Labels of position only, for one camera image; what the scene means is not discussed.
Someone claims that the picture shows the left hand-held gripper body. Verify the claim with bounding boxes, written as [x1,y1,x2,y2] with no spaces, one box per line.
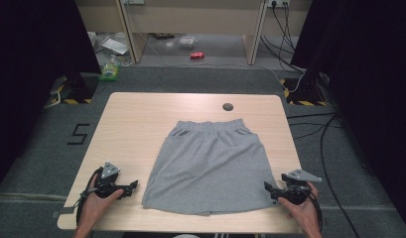
[93,161,126,200]

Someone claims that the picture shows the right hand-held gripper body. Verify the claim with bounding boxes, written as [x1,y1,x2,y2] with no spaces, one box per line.
[278,169,324,206]

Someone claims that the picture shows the grey shorts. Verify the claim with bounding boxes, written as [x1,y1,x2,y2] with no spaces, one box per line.
[141,118,280,216]

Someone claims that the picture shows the person's right hand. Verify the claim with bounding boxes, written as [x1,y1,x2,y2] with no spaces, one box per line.
[277,181,322,233]

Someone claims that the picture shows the person's left hand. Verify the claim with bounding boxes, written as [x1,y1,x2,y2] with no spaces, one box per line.
[78,174,125,230]

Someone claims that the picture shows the grey tape strip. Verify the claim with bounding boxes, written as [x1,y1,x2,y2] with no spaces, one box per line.
[51,206,76,219]

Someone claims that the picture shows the black stand base striped tape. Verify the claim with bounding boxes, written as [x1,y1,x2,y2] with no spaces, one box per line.
[279,72,330,107]
[45,72,99,105]

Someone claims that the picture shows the green packet on floor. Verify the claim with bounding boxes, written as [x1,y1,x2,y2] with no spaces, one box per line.
[97,54,121,82]

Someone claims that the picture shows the black curtain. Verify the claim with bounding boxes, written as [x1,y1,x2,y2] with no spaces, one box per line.
[0,0,102,196]
[290,0,406,230]

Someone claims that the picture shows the white plastic sheet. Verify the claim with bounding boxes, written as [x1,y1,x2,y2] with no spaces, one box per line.
[87,31,131,58]

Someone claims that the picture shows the clear plastic container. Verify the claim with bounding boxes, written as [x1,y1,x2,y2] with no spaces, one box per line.
[178,35,199,51]

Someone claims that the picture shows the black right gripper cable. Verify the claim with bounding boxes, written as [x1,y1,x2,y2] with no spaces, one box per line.
[306,189,325,233]

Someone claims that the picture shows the black floor cables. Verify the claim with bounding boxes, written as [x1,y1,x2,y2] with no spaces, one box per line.
[286,111,361,238]

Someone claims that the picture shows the white cable loop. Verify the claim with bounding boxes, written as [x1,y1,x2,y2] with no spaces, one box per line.
[44,90,63,110]

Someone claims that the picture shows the white floor cable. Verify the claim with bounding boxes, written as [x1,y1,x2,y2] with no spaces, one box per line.
[256,63,306,94]

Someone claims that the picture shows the black socket cables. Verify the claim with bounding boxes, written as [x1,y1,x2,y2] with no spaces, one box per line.
[259,2,306,74]

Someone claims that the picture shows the white wall socket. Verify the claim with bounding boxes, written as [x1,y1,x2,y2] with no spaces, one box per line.
[266,0,291,9]

